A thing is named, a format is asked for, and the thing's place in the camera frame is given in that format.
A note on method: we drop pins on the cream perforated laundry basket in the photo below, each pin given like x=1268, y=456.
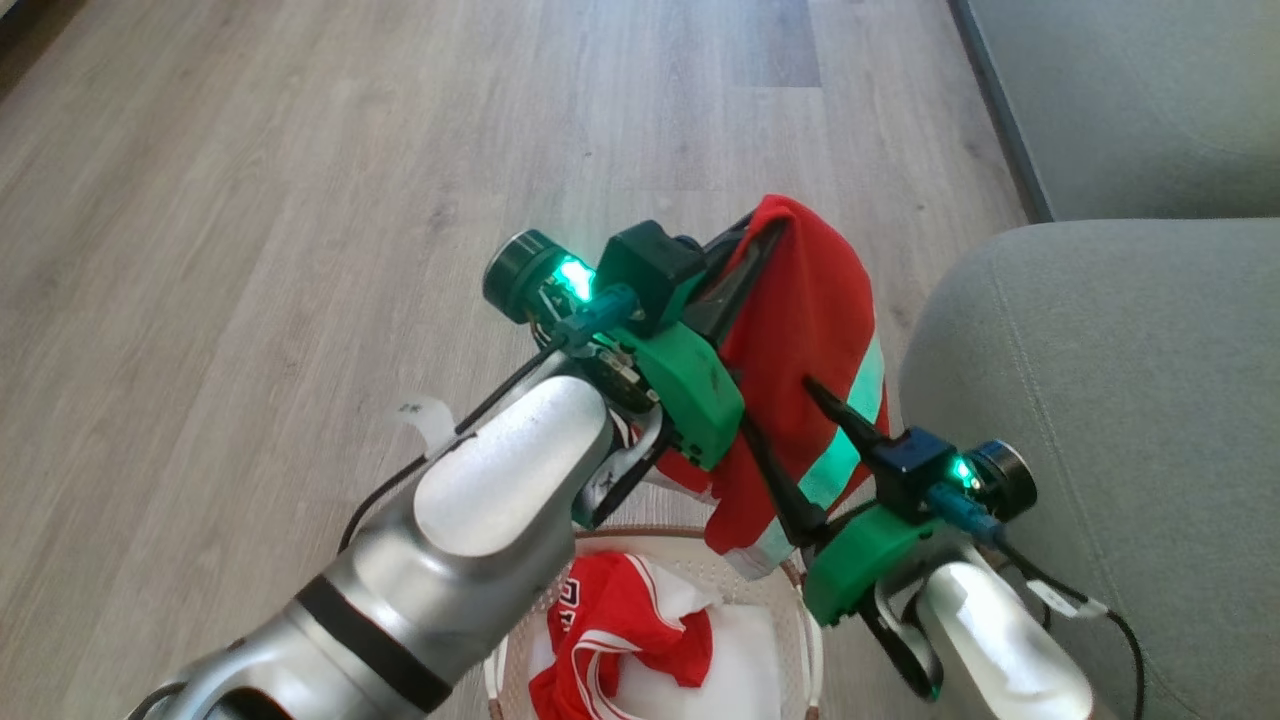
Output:
x=800, y=640

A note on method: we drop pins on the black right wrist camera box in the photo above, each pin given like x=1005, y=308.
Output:
x=912, y=470

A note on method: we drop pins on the red white striped jersey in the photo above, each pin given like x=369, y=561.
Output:
x=620, y=610

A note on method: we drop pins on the round black right wrist unit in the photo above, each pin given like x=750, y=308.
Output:
x=1005, y=480

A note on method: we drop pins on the round black left wrist unit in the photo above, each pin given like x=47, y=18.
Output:
x=515, y=275

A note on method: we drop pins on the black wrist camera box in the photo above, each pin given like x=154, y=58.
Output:
x=645, y=270
x=912, y=470

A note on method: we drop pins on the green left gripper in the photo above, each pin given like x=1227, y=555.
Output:
x=695, y=395

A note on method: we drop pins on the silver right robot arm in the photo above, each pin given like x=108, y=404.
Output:
x=990, y=640

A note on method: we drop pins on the grey sofa block dark base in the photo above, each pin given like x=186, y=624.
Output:
x=1150, y=100

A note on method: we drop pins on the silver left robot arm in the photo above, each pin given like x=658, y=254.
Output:
x=480, y=490

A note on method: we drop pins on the round black wrist unit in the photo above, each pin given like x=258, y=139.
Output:
x=1005, y=480
x=515, y=275

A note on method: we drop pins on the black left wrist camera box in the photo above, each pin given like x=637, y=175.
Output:
x=645, y=270

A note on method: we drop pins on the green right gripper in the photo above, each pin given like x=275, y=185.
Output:
x=865, y=565

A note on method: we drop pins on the rounded grey fabric seat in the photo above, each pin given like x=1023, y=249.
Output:
x=1150, y=400

